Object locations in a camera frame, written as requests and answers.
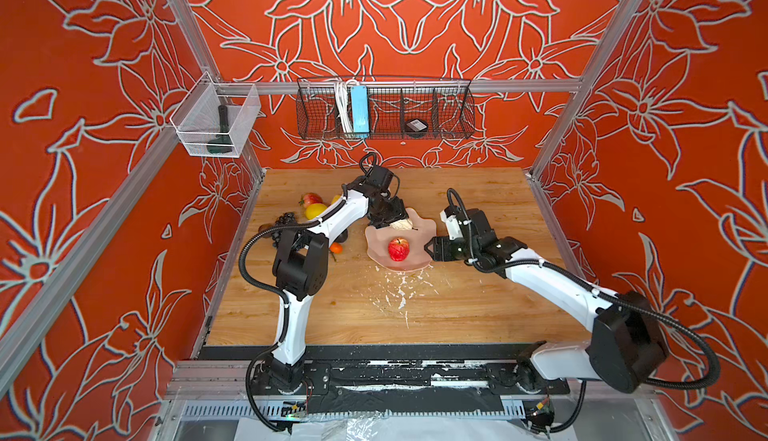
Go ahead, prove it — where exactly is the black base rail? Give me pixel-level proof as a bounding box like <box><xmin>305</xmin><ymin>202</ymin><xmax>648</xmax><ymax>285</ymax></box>
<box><xmin>246</xmin><ymin>344</ymin><xmax>572</xmax><ymax>418</ymax></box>

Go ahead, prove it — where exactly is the pink scalloped fruit bowl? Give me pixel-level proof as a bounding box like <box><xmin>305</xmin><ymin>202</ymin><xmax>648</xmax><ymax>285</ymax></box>
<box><xmin>364</xmin><ymin>208</ymin><xmax>436</xmax><ymax>272</ymax></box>

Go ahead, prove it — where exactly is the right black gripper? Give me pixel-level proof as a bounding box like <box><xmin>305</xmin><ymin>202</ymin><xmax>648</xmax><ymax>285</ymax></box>
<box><xmin>421</xmin><ymin>234</ymin><xmax>482</xmax><ymax>263</ymax></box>

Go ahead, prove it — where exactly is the black round puck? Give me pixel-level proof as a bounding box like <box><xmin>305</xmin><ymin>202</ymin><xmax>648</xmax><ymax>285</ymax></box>
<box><xmin>403</xmin><ymin>118</ymin><xmax>429</xmax><ymax>139</ymax></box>

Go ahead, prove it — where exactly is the white coiled cable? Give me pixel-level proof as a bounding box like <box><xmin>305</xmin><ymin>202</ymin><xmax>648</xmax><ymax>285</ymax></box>
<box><xmin>333</xmin><ymin>79</ymin><xmax>354</xmax><ymax>135</ymax></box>

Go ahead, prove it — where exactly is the black grape bunch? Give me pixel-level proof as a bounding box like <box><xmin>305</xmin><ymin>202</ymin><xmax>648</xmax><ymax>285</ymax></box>
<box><xmin>271</xmin><ymin>212</ymin><xmax>298</xmax><ymax>248</ymax></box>

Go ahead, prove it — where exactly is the black wire basket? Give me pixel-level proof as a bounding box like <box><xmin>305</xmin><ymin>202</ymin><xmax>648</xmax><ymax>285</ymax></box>
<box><xmin>296</xmin><ymin>76</ymin><xmax>477</xmax><ymax>141</ymax></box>

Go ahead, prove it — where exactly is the clear plastic bin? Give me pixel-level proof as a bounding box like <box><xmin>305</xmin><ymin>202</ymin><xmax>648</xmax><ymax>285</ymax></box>
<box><xmin>170</xmin><ymin>72</ymin><xmax>262</xmax><ymax>158</ymax></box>

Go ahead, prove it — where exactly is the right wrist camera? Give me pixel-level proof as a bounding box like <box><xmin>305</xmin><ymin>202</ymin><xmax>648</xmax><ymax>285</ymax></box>
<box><xmin>440</xmin><ymin>207</ymin><xmax>465</xmax><ymax>241</ymax></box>

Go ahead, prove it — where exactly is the beige garlic-like fruit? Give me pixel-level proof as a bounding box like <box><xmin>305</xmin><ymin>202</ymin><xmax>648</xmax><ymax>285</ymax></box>
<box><xmin>390</xmin><ymin>218</ymin><xmax>414</xmax><ymax>231</ymax></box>

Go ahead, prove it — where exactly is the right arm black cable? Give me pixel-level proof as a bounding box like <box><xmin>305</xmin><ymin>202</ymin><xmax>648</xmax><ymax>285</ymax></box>
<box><xmin>446</xmin><ymin>187</ymin><xmax>721</xmax><ymax>433</ymax></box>

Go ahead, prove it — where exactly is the large yellow lemon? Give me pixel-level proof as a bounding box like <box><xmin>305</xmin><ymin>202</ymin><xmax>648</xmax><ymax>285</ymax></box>
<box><xmin>304</xmin><ymin>203</ymin><xmax>328</xmax><ymax>220</ymax></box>

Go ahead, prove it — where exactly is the red wrinkled strawberry fruit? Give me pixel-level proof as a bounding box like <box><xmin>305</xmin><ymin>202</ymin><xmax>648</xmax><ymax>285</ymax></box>
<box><xmin>387</xmin><ymin>237</ymin><xmax>410</xmax><ymax>262</ymax></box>

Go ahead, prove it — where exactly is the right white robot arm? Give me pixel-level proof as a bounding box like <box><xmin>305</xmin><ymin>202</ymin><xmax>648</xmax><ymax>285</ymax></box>
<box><xmin>425</xmin><ymin>207</ymin><xmax>668</xmax><ymax>393</ymax></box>

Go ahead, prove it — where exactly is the light blue box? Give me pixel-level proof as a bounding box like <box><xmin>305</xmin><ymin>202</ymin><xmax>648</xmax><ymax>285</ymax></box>
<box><xmin>350</xmin><ymin>84</ymin><xmax>370</xmax><ymax>138</ymax></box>

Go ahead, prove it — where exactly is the dark green brush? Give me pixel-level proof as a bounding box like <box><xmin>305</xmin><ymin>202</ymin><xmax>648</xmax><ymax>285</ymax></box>
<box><xmin>207</xmin><ymin>104</ymin><xmax>234</xmax><ymax>154</ymax></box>

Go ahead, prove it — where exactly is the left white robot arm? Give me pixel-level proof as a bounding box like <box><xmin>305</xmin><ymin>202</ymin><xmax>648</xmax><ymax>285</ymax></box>
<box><xmin>268</xmin><ymin>165</ymin><xmax>408</xmax><ymax>391</ymax></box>

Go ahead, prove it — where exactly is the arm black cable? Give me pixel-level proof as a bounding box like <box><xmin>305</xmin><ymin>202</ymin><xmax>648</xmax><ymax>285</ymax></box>
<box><xmin>238</xmin><ymin>151</ymin><xmax>380</xmax><ymax>433</ymax></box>
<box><xmin>446</xmin><ymin>187</ymin><xmax>721</xmax><ymax>433</ymax></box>

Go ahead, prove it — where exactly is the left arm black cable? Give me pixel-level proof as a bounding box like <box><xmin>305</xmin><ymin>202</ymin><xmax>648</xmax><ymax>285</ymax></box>
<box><xmin>238</xmin><ymin>151</ymin><xmax>380</xmax><ymax>433</ymax></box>

